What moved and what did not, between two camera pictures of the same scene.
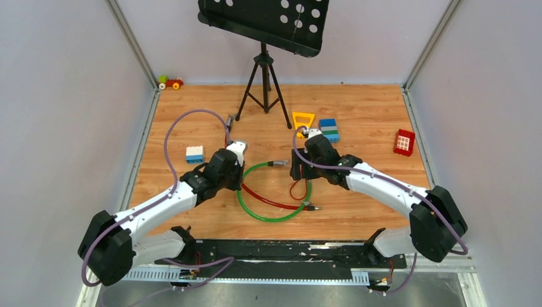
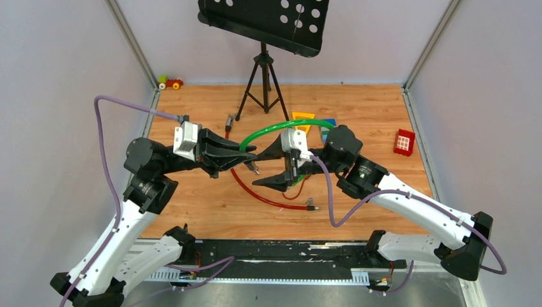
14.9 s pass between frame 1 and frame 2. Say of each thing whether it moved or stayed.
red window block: stayed
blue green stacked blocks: stayed
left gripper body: moved
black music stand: stayed
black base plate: stayed
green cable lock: moved
